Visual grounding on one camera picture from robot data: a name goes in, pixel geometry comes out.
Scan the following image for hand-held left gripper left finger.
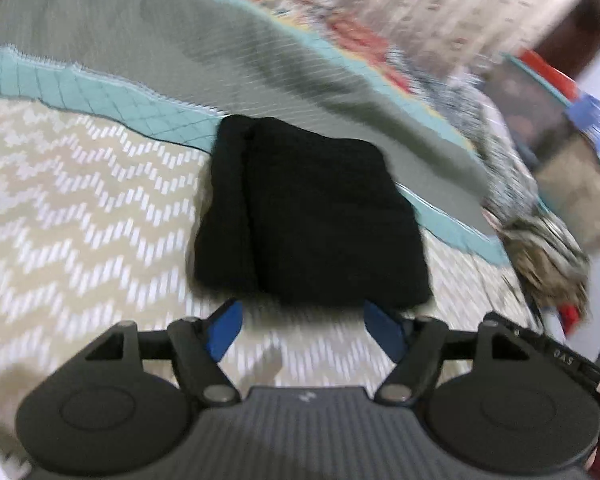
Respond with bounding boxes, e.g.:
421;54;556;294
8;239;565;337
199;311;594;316
84;299;245;407

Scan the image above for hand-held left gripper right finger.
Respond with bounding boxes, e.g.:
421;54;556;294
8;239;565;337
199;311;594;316
363;300;534;407

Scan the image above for black pants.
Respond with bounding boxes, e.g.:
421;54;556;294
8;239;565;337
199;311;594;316
187;114;435;309

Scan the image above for brown cardboard box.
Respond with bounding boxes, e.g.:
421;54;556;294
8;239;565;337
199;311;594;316
534;135;600;252

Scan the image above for teal and beige quilted bedspread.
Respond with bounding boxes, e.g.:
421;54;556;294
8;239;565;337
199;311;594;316
0;45;548;480

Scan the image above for dark box with red edge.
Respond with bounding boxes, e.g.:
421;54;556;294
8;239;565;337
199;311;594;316
484;50;582;162

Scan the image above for multicoloured patterned blanket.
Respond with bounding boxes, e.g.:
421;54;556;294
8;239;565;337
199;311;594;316
140;0;592;322

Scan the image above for grey blanket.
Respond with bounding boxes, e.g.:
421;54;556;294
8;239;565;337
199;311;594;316
0;0;497;213

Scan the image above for dark wooden furniture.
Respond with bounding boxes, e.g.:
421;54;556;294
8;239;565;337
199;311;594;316
534;0;600;82

